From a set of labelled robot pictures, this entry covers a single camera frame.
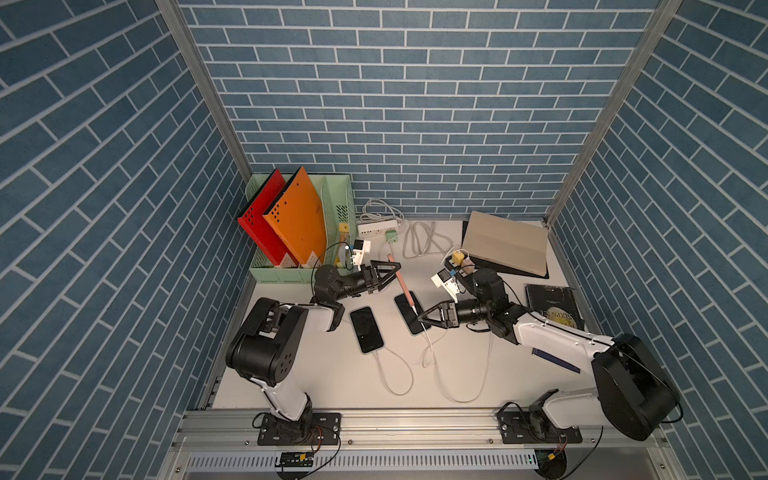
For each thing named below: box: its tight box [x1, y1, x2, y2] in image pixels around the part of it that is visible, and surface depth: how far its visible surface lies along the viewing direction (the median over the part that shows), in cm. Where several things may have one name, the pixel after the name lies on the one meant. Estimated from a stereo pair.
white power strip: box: [357, 219, 399, 240], surface depth 116 cm
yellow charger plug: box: [452, 250, 465, 267], surface depth 103 cm
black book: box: [525, 284, 585, 330], surface depth 97 cm
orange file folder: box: [263, 166, 327, 265], surface depth 92 cm
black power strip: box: [444, 255, 479, 282], surface depth 103 cm
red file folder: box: [236, 168, 296, 266], surface depth 86 cm
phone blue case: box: [350, 306, 385, 354], surface depth 90 cm
